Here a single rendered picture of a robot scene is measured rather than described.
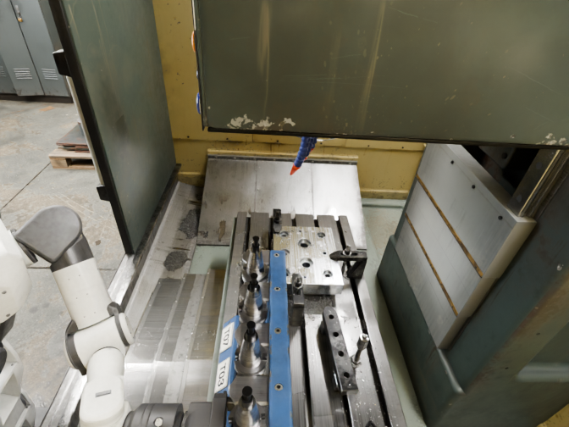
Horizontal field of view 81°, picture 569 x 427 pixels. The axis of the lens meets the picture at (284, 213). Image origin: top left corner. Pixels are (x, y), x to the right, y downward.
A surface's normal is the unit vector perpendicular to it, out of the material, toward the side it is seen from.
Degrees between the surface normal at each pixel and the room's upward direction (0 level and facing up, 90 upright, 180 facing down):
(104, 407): 27
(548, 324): 90
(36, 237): 49
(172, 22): 90
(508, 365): 90
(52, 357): 0
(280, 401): 0
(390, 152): 90
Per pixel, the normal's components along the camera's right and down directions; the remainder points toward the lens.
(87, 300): 0.36, -0.07
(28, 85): 0.32, 0.60
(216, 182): 0.07, -0.48
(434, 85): 0.03, 0.61
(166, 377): 0.07, -0.70
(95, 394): 0.05, -0.98
